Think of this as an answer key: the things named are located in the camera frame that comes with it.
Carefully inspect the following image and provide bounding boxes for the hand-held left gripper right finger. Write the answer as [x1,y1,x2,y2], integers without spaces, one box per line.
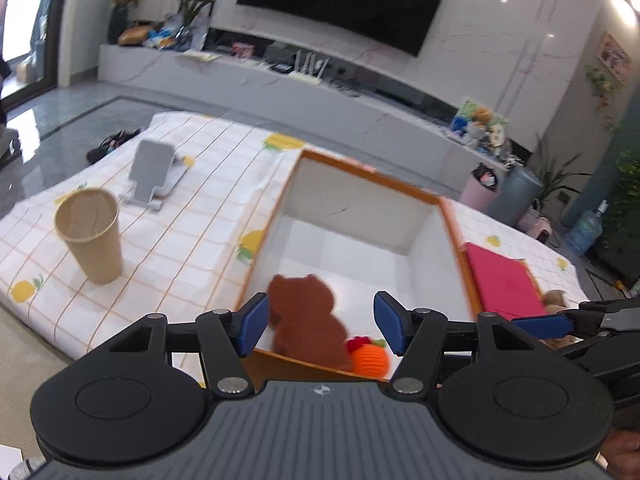
[373,291,538,396]

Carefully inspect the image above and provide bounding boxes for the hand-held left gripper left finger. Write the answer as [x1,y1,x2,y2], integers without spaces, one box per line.
[107,292,271,400]

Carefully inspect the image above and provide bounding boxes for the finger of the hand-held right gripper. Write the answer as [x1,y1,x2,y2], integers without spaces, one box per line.
[511,299,640,342]

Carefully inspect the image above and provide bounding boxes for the tan knitted plush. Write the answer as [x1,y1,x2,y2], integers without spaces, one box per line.
[542,289,576,350]

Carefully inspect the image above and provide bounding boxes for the orange crocheted fruit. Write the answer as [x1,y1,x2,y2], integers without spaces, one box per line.
[346,336,391,378]

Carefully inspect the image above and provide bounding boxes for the brown bear plush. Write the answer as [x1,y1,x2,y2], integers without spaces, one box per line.
[266,274,353,372]

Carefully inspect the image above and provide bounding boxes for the orange cardboard box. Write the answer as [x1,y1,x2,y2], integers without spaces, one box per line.
[234,149,483,386]

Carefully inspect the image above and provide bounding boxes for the person's right hand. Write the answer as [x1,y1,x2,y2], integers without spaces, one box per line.
[597,429,640,480]

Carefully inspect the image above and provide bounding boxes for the red square box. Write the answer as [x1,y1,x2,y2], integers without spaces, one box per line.
[464,241,548,322]

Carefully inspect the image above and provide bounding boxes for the pink bag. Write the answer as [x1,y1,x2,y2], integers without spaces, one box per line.
[520,200,557,242]

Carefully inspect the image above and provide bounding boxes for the large water bottle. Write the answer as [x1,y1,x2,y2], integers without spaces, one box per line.
[567,200,610,257]

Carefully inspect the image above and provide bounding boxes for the checked fruit print tablecloth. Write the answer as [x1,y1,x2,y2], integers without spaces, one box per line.
[0,110,586,396]

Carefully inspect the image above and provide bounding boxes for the grey trash bin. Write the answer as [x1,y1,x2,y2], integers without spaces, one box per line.
[487,164,545,227]

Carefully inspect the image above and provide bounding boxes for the pink trash bin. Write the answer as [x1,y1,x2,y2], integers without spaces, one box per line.
[459,162,501,214]

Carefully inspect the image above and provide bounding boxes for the tall leafy plant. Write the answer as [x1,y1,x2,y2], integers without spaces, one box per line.
[532,135,583,211]

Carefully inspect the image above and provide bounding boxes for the white phone stand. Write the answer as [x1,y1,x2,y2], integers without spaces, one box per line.
[119,152,190,212]

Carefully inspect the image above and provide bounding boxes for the brown paper cup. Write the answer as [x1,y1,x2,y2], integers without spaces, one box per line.
[54,187,124,286]

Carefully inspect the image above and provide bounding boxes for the pile of toys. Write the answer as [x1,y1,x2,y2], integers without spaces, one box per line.
[450,99,512,152]

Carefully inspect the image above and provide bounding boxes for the grey marble television cabinet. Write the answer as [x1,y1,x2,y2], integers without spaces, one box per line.
[97,27,531,201]

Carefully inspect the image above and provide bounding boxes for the dark shoes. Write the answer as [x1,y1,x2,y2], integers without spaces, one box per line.
[86,129,144,165]

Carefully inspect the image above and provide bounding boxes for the hanging green vine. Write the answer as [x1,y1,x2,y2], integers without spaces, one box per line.
[584,64,622,133]

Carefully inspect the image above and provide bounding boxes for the white router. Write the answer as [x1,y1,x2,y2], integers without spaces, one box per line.
[289,51,331,87]

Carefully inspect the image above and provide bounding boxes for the clear plastic bag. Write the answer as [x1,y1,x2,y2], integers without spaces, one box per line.
[187,15,212,53]

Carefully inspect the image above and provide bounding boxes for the pile of snack bags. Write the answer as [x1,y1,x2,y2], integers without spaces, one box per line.
[145,20,193,51]

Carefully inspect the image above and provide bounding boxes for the brown bread loaf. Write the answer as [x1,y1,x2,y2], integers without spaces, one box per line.
[118,26,152,46]

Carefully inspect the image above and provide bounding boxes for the green potted plant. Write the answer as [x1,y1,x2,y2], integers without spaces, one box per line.
[167,0,226,28]

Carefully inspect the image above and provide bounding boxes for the dark vase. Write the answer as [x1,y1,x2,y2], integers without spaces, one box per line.
[107,4,132,46]

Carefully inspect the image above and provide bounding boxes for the glass sliding door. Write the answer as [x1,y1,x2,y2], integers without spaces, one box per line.
[0,0,67,107]

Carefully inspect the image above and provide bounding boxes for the framed wall picture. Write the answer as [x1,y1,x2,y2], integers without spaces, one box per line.
[597,32,632,85]

